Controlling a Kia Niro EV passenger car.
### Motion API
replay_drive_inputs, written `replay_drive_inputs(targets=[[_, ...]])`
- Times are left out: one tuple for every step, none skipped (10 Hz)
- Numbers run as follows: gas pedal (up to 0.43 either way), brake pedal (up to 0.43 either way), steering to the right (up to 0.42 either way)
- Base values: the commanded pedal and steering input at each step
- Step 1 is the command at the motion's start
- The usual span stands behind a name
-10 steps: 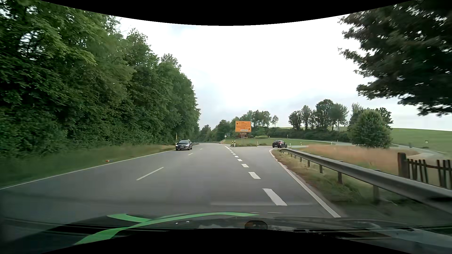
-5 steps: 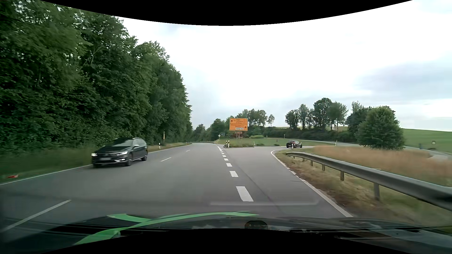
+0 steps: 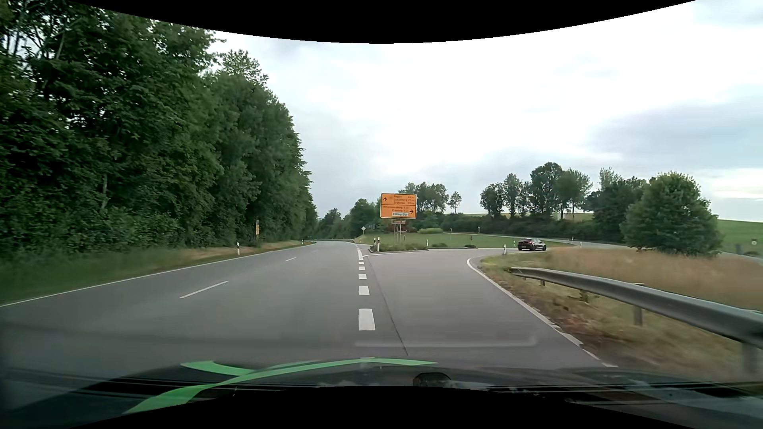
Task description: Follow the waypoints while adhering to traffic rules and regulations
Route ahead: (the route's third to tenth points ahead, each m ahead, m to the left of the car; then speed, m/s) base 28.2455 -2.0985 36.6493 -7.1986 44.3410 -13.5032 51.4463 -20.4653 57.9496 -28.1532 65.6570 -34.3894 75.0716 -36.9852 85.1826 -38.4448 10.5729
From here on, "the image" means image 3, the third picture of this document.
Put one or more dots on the orange direction sign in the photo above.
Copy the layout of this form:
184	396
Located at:
398	205

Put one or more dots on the round green tree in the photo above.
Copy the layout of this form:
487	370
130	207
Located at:
672	215

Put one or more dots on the car's own bonnet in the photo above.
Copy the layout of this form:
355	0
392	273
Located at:
334	393

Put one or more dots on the grey asphalt road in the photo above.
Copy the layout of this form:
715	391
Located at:
286	304

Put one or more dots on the dark hedge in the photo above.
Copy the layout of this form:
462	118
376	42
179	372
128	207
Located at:
518	226

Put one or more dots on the dry grass verge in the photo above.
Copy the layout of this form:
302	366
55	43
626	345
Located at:
632	333

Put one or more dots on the dark car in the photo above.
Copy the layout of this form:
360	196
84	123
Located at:
531	244

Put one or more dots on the green field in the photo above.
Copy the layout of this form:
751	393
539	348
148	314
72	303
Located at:
739	233

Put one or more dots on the grass traffic island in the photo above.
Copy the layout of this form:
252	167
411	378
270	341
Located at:
453	240

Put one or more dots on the grey metal guard rail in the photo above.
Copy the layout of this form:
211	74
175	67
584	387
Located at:
667	301

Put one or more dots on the grass verge below wood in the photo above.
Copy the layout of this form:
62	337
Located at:
89	271

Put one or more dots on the road markings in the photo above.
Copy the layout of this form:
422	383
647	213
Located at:
366	319

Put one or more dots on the row of trees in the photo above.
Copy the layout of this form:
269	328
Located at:
536	190

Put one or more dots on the dense green wood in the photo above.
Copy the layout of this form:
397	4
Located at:
119	143

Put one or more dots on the trees behind orange sign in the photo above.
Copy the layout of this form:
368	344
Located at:
381	211

